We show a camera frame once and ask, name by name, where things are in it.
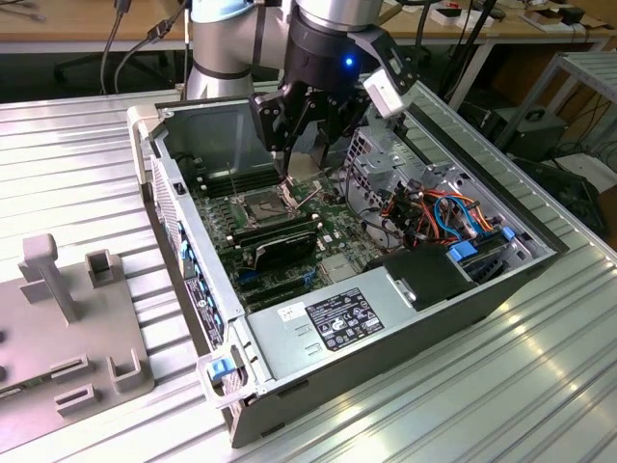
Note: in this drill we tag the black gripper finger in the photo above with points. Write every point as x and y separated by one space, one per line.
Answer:
347 111
270 120

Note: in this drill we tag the silver CPU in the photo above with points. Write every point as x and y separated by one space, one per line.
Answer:
306 168

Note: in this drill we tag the thin metal locking lever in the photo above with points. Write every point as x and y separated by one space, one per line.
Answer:
233 183

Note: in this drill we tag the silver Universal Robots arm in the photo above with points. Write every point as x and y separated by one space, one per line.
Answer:
217 43

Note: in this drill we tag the CPU socket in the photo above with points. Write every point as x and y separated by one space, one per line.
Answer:
264 208

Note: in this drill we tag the silver drive cage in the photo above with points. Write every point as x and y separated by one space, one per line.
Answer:
381 161

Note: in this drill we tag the green motherboard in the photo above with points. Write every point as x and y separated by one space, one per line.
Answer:
340 226

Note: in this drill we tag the black graphics card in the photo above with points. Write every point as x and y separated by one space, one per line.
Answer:
284 252

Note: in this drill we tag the white cardboard box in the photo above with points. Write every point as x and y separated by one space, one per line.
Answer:
446 18

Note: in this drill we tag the blue card retainer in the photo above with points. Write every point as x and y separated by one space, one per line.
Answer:
183 251

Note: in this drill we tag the silver chipset heatsink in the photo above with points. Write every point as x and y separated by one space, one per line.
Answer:
337 267

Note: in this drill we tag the wooden desk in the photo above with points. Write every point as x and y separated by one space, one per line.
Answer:
511 33

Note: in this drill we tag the blue disk carrier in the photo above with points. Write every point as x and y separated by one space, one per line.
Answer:
462 252

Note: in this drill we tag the small blue clip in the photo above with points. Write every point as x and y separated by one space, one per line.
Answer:
506 233

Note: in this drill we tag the brown cardboard box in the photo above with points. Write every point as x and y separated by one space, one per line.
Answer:
540 19

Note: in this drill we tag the silver power supply unit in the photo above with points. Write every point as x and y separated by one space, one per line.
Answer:
289 349

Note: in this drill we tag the black mesh panel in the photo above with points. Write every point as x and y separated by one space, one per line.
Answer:
573 193

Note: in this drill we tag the black power adapter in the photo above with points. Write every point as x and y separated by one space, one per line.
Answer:
573 15

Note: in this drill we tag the blue case latch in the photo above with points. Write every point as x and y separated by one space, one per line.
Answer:
218 369

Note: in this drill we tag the grey open PC case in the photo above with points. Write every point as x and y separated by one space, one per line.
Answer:
385 381

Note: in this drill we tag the grey parts rack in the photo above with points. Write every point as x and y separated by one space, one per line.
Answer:
96 333

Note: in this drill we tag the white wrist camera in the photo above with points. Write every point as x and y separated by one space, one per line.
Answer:
383 94

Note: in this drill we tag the black camera bracket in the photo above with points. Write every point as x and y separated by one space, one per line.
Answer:
381 41

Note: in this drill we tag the grey metal frame table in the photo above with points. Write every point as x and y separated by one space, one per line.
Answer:
598 72

